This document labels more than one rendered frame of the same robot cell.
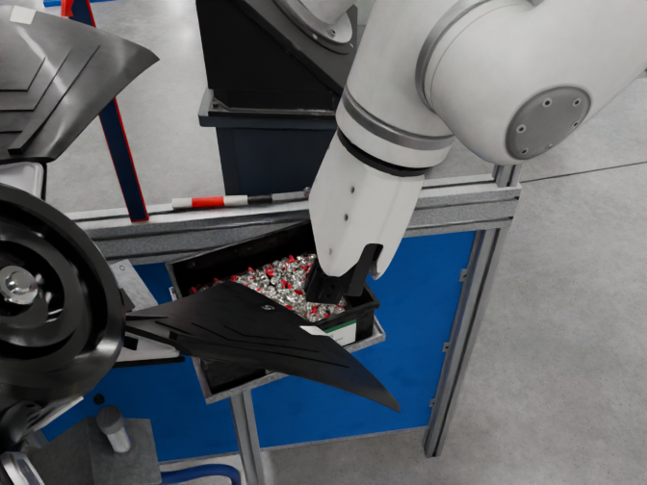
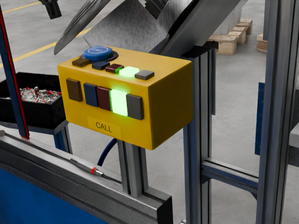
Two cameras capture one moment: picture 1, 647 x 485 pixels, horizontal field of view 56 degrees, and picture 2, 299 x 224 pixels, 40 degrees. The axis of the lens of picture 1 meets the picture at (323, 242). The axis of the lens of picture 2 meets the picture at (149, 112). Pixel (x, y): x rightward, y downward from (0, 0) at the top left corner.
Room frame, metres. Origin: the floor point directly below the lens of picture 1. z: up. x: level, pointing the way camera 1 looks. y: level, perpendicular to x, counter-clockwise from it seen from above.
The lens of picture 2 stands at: (0.92, 0.95, 1.25)
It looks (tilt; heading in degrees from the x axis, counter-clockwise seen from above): 26 degrees down; 227
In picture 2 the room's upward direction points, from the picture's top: 4 degrees counter-clockwise
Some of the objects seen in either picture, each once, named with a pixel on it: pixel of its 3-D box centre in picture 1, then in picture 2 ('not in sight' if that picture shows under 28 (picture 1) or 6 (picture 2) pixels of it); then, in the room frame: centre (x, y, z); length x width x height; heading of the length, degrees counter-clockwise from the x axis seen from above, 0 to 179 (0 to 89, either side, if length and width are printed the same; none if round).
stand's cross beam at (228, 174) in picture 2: not in sight; (232, 175); (0.11, 0.40, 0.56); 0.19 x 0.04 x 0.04; 98
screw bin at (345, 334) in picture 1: (271, 300); (35, 98); (0.49, 0.07, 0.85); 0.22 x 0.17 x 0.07; 114
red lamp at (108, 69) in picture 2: not in sight; (114, 68); (0.61, 0.56, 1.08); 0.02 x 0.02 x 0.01; 8
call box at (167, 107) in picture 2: not in sight; (126, 96); (0.59, 0.55, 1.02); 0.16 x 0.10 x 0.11; 98
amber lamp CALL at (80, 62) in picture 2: not in sight; (81, 62); (0.63, 0.51, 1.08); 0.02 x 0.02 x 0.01; 8
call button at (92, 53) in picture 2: not in sight; (98, 54); (0.59, 0.50, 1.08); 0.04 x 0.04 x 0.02
